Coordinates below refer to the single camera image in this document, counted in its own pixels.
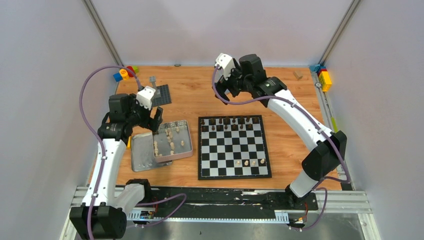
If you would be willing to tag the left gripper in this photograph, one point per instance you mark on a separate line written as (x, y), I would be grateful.
(147, 116)

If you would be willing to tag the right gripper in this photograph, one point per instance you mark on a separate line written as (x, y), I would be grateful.
(222, 86)

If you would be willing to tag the black white chessboard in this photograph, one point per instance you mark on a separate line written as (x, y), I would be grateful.
(228, 144)

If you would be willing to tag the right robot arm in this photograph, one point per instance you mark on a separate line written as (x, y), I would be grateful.
(327, 147)

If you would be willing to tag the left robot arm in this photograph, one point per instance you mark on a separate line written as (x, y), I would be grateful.
(102, 215)

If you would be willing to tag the dark grey lego baseplate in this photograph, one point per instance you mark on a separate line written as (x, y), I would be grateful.
(162, 96)

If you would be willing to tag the metal tin lid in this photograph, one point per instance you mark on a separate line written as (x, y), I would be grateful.
(142, 153)

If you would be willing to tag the pink metal tin box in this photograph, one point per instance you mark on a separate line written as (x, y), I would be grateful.
(172, 141)

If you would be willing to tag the red round toy block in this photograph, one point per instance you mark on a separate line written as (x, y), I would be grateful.
(131, 72)

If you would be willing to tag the blue toy block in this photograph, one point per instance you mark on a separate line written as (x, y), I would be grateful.
(117, 77)

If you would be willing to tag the yellow round toy block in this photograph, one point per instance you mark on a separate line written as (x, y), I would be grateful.
(124, 74)

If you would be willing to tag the small wooden block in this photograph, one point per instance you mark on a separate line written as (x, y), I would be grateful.
(298, 74)

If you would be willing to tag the yellow lego brick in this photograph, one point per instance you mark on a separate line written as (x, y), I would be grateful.
(325, 81)

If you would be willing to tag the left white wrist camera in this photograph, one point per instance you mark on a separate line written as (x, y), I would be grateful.
(145, 96)

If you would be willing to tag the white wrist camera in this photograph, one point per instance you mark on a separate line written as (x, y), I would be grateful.
(226, 63)
(145, 96)

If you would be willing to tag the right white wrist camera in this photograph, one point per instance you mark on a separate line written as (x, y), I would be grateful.
(226, 63)

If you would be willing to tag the yellow triangular toy frame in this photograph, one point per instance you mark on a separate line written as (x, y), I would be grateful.
(128, 146)

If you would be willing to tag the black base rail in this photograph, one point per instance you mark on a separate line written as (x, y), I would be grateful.
(218, 203)

